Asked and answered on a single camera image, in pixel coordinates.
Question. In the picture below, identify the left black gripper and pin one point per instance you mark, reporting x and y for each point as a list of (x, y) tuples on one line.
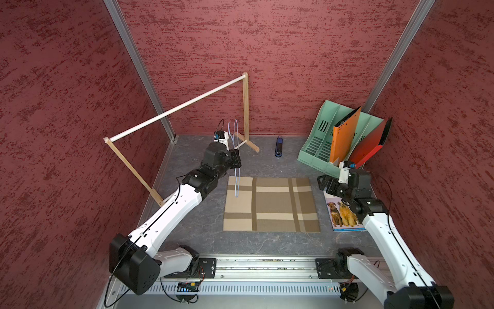
[(233, 154)]

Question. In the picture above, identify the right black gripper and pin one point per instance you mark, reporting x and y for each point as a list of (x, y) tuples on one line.
[(331, 180)]

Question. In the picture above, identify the light blue wire hanger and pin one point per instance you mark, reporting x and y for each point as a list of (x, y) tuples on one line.
[(233, 127)]

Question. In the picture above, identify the beige plaid scarf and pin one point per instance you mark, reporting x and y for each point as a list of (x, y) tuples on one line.
[(270, 205)]

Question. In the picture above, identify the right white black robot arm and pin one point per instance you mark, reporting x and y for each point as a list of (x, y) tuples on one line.
[(409, 286)]

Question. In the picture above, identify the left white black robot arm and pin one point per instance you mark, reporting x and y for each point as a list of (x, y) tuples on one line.
[(135, 259)]

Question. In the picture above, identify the dog picture book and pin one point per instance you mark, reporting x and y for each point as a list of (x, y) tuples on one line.
[(342, 218)]

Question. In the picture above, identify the red folder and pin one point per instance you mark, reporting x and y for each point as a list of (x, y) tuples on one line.
[(371, 144)]

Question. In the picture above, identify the green file organizer tray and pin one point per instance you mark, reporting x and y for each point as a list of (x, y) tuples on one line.
[(316, 151)]

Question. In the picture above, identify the orange folder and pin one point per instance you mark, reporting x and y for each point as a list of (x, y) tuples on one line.
[(343, 134)]

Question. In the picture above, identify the dark blue small bottle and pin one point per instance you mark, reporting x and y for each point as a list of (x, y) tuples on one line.
[(279, 147)]

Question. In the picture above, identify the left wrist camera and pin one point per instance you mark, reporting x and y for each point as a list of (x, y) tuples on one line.
[(222, 137)]

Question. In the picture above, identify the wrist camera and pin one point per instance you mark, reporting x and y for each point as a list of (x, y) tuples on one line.
[(345, 168), (222, 137)]

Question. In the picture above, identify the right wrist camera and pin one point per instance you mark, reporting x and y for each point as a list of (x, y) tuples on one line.
[(345, 168)]

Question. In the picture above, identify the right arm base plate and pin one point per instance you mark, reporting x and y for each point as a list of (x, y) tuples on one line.
[(330, 268)]

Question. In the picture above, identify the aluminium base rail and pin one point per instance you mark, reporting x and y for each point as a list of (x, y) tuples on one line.
[(265, 268)]

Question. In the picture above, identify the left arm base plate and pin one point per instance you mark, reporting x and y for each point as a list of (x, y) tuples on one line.
[(203, 268)]

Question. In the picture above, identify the left aluminium corner post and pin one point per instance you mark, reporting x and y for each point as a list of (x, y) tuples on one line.
[(120, 23)]

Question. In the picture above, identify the aluminium corner post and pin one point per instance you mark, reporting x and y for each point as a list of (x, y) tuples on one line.
[(415, 22), (120, 23)]

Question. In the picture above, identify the right aluminium corner post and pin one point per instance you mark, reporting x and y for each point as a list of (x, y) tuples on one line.
[(415, 22)]

